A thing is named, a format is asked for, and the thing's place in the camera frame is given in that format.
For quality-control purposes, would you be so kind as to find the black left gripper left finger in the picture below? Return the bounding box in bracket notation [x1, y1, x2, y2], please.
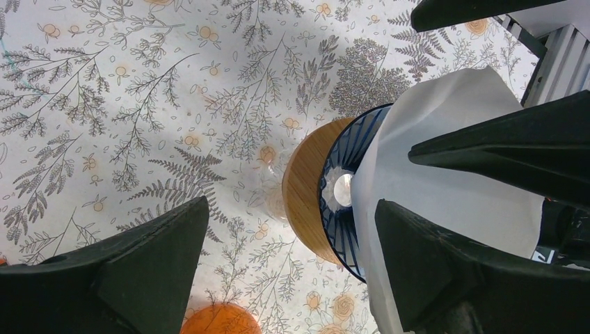
[1, 197, 209, 333]

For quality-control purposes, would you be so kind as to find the blue dripper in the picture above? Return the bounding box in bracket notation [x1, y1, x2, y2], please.
[317, 104, 392, 283]

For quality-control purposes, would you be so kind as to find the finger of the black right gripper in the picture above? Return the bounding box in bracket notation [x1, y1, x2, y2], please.
[410, 0, 563, 32]
[408, 90, 589, 211]

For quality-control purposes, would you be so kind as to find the floral tablecloth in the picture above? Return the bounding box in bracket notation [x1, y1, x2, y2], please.
[1, 1, 538, 333]

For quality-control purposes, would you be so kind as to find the orange glass carafe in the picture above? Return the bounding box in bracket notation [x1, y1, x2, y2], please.
[180, 303, 262, 334]

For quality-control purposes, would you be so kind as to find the white paper coffee filter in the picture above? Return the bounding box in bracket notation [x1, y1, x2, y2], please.
[351, 67, 543, 333]

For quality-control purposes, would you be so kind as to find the light wooden dripper ring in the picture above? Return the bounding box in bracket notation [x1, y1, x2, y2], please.
[281, 116, 357, 267]

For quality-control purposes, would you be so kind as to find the clear glass carafe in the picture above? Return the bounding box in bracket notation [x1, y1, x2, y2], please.
[258, 146, 290, 223]

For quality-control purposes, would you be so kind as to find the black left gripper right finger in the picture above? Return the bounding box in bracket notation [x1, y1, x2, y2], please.
[374, 199, 589, 333]

